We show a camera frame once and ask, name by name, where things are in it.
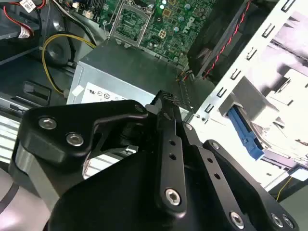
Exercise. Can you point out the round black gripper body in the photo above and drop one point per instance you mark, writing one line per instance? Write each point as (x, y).
(115, 192)

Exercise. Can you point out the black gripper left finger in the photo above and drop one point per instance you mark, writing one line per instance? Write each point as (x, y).
(60, 144)

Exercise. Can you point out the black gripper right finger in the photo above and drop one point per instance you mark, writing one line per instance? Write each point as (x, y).
(240, 187)

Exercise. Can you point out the hard disk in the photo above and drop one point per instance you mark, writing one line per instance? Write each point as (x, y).
(245, 134)

